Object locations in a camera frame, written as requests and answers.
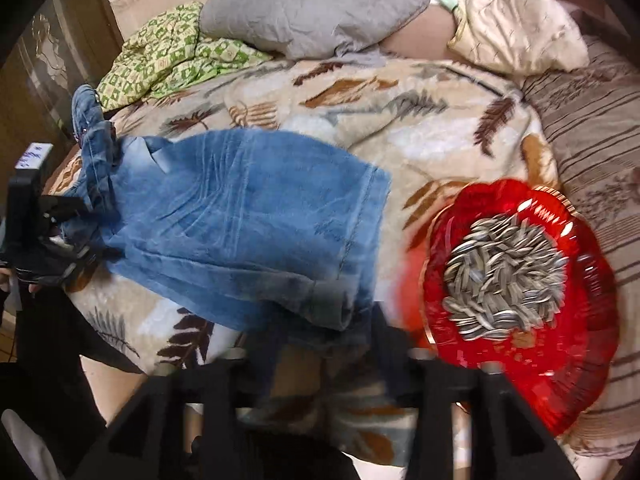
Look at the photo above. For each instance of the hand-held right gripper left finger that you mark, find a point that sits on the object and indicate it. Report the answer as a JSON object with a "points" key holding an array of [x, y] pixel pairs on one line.
{"points": [[265, 365]]}

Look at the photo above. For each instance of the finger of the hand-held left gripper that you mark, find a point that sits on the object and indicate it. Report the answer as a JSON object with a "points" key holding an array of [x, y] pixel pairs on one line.
{"points": [[65, 207], [65, 262]]}

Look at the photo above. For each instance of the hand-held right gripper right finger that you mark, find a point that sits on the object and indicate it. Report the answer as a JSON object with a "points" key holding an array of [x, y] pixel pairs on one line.
{"points": [[390, 360]]}

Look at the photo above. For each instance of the blue denim pants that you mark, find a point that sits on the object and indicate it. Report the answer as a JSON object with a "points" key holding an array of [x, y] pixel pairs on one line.
{"points": [[240, 220]]}

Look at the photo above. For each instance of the person's dark clothing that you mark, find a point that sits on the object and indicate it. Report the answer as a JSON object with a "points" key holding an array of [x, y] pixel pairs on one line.
{"points": [[55, 360]]}

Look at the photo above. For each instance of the pile of sunflower seeds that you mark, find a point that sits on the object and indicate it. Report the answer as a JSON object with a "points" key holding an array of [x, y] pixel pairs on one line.
{"points": [[505, 280]]}

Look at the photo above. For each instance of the wooden wardrobe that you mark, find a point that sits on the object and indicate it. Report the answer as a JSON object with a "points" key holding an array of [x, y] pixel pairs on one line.
{"points": [[50, 55]]}

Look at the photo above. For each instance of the green patterned cloth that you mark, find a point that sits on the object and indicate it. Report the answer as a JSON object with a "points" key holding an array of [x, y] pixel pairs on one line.
{"points": [[165, 55]]}

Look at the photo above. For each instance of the white plastic object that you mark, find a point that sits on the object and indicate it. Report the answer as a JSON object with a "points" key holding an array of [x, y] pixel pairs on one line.
{"points": [[22, 445]]}

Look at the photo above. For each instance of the red plastic plate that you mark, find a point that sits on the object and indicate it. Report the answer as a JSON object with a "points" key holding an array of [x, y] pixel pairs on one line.
{"points": [[580, 360]]}

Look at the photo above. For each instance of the leaf print fleece blanket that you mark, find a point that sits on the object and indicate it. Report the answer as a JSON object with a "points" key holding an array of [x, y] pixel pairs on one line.
{"points": [[380, 120]]}

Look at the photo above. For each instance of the brown striped bedding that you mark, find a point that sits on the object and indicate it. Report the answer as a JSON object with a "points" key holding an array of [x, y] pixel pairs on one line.
{"points": [[595, 125]]}

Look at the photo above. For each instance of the grey quilted pillow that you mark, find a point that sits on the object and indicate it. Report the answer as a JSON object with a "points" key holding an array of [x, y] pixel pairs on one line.
{"points": [[310, 5]]}

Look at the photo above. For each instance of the pink pillow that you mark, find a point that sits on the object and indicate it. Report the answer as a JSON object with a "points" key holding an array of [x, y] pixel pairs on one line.
{"points": [[425, 35]]}

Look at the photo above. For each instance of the cream quilted cloth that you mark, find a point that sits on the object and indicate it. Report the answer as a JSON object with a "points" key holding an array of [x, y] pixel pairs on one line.
{"points": [[520, 25]]}

